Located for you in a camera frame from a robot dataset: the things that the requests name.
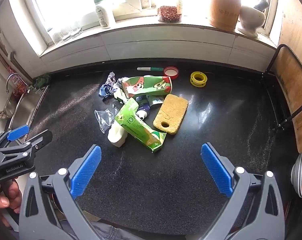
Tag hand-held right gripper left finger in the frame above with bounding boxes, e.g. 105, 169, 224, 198
19, 144, 102, 240

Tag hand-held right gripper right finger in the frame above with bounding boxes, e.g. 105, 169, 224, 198
201, 143, 285, 240

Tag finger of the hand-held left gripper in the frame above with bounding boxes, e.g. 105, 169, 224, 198
0, 124, 30, 148
22, 129, 53, 154

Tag pale green plastic shell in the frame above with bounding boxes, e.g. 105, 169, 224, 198
107, 122, 128, 148

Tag blue white blister pack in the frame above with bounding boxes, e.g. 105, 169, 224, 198
146, 95, 164, 106

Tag person's left hand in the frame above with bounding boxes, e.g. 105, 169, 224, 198
0, 179, 23, 227

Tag steel sink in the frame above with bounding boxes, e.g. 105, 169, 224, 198
1, 85, 50, 132

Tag red packet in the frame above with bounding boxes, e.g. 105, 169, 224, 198
12, 76, 29, 98

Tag steel faucet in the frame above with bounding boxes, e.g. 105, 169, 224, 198
5, 73, 21, 94

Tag green cloth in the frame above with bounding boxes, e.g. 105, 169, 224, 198
31, 75, 52, 89

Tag clear plastic wrapper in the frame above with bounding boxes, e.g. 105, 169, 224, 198
94, 108, 119, 133

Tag person's grey trousers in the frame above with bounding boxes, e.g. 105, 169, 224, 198
62, 219, 147, 240

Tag green paper carton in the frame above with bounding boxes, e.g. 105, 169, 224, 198
114, 97, 167, 154

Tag yellow sponge with hole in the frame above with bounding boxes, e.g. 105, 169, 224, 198
153, 94, 189, 135

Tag blue toothpaste tube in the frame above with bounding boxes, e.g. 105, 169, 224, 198
136, 102, 152, 120

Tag stack of plates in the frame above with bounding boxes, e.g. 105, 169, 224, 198
290, 151, 302, 198

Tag crumpled blue white wrapper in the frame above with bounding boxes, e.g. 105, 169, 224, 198
98, 71, 122, 98

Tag yellow plastic spool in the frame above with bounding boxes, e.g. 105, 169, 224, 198
190, 71, 208, 87

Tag clear drinking glass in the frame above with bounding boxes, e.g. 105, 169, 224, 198
56, 25, 71, 42
69, 21, 84, 38

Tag red lid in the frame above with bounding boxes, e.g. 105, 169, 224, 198
163, 66, 179, 80

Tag wooden cutting board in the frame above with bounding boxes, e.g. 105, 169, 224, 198
271, 47, 302, 154

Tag white and green pen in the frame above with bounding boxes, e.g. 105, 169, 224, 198
137, 66, 164, 72

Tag white bottle with green cap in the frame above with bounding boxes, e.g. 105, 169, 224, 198
93, 0, 116, 29

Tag white mortar with pestle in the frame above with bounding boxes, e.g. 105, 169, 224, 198
237, 0, 270, 39

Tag wooden cylinder container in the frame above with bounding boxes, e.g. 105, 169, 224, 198
209, 0, 242, 32

